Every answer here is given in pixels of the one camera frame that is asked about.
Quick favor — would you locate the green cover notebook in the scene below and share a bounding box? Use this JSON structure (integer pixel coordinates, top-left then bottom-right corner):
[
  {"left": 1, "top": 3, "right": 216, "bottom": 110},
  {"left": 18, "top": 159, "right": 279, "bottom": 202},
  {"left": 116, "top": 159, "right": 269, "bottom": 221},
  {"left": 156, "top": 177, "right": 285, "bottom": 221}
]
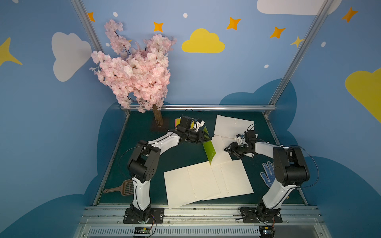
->
[{"left": 203, "top": 135, "right": 232, "bottom": 166}]

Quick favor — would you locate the yellow cover notebook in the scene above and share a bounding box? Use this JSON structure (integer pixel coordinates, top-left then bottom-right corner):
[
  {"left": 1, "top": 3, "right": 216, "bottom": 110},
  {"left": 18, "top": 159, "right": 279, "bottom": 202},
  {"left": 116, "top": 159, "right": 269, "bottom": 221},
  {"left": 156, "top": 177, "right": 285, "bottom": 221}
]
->
[{"left": 175, "top": 118, "right": 181, "bottom": 127}]

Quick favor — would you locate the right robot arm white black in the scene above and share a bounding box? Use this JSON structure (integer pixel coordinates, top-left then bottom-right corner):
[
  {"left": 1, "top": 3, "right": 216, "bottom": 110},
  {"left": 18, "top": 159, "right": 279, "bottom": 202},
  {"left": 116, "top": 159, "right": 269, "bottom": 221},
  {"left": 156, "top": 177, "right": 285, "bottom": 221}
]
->
[{"left": 224, "top": 140, "right": 310, "bottom": 217}]

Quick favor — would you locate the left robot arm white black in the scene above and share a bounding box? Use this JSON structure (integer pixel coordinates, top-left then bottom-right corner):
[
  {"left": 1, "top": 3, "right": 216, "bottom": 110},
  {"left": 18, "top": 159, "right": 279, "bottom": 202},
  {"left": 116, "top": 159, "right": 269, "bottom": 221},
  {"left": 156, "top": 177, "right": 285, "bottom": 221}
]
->
[{"left": 126, "top": 127, "right": 212, "bottom": 223}]

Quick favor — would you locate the open notebook far right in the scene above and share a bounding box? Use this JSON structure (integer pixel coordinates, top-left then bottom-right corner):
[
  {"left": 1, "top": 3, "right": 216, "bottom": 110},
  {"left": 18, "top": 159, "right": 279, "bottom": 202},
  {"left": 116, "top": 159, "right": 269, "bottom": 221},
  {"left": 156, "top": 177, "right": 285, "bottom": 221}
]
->
[{"left": 212, "top": 115, "right": 255, "bottom": 154}]

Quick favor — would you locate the open notebook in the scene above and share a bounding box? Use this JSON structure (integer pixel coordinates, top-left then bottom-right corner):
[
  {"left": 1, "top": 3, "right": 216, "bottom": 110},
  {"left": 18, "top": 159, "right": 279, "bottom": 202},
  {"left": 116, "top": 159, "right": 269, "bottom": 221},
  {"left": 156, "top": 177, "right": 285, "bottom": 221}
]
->
[
  {"left": 164, "top": 162, "right": 221, "bottom": 208},
  {"left": 212, "top": 115, "right": 255, "bottom": 154},
  {"left": 204, "top": 160, "right": 254, "bottom": 201}
]

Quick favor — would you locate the open notebook front right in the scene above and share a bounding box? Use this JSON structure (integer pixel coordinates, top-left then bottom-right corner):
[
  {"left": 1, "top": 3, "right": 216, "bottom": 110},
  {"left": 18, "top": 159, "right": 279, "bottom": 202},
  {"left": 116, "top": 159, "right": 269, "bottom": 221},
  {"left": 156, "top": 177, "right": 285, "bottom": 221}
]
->
[{"left": 204, "top": 160, "right": 254, "bottom": 201}]

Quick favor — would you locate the open notebook front left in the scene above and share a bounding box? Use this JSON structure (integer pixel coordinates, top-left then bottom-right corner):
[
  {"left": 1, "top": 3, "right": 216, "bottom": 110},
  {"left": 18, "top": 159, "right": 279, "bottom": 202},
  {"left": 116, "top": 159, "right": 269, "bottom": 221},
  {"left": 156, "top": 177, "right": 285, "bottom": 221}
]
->
[{"left": 164, "top": 162, "right": 221, "bottom": 208}]

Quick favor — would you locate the pink cherry blossom tree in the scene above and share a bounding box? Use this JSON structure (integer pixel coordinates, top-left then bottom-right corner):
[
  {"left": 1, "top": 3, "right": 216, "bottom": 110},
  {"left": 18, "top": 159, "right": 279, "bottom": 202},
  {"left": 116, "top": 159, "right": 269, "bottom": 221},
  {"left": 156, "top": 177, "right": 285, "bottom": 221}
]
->
[{"left": 91, "top": 20, "right": 177, "bottom": 127}]

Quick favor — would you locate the brown litter scoop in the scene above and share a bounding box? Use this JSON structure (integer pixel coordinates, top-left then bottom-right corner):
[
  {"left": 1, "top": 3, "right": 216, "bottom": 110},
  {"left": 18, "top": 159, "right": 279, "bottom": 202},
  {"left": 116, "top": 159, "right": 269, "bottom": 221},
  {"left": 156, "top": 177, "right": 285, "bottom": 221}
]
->
[{"left": 103, "top": 179, "right": 134, "bottom": 196}]

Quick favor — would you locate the right controller board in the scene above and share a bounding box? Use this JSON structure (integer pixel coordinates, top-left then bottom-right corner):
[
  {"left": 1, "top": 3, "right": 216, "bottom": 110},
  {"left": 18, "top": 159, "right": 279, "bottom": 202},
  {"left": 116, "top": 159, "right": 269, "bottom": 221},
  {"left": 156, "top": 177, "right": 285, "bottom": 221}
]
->
[{"left": 259, "top": 226, "right": 275, "bottom": 238}]

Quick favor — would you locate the controller board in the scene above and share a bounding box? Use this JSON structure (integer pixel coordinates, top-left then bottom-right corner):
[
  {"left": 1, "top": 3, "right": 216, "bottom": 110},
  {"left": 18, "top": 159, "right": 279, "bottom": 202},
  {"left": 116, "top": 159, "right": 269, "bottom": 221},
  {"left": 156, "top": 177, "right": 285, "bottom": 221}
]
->
[
  {"left": 134, "top": 227, "right": 152, "bottom": 236},
  {"left": 259, "top": 226, "right": 275, "bottom": 238}
]

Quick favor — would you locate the left controller board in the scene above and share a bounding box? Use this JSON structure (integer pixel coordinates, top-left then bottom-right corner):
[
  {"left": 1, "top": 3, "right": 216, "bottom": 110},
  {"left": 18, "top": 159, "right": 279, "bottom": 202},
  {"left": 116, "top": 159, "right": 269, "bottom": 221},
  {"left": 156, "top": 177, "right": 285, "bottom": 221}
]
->
[{"left": 134, "top": 227, "right": 152, "bottom": 236}]

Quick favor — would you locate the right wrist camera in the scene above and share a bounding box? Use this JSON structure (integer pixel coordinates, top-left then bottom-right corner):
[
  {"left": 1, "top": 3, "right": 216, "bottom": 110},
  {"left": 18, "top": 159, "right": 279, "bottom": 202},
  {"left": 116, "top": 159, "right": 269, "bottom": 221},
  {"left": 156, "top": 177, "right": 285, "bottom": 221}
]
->
[{"left": 235, "top": 130, "right": 258, "bottom": 145}]

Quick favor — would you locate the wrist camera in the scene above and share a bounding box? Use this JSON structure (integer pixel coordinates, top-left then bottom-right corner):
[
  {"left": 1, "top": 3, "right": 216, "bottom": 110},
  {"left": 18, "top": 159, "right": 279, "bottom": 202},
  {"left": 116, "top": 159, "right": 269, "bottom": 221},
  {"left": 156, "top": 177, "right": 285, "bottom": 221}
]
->
[
  {"left": 235, "top": 130, "right": 258, "bottom": 145},
  {"left": 179, "top": 116, "right": 205, "bottom": 132}
]

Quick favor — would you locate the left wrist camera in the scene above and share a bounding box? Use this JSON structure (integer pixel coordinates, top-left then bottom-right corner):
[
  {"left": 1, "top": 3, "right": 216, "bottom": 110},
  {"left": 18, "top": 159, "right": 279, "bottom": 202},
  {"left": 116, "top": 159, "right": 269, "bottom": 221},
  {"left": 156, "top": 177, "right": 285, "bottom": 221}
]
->
[{"left": 179, "top": 116, "right": 205, "bottom": 132}]

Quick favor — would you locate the aluminium rail back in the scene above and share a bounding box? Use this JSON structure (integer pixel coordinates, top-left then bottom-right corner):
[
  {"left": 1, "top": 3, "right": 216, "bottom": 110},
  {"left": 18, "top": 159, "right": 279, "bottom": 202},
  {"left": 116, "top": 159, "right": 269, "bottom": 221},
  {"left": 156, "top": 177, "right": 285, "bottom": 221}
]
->
[{"left": 121, "top": 104, "right": 277, "bottom": 112}]

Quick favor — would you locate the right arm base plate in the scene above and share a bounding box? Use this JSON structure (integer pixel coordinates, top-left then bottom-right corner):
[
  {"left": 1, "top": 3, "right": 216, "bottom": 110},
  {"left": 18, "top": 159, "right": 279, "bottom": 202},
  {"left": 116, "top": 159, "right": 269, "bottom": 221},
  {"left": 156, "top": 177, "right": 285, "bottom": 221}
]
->
[{"left": 239, "top": 206, "right": 283, "bottom": 224}]

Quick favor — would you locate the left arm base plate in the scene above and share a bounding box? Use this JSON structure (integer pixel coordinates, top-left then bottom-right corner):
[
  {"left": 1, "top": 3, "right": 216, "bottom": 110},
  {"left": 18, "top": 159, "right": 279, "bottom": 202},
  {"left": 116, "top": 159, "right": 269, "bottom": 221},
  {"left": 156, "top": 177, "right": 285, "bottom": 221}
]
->
[{"left": 123, "top": 207, "right": 164, "bottom": 224}]

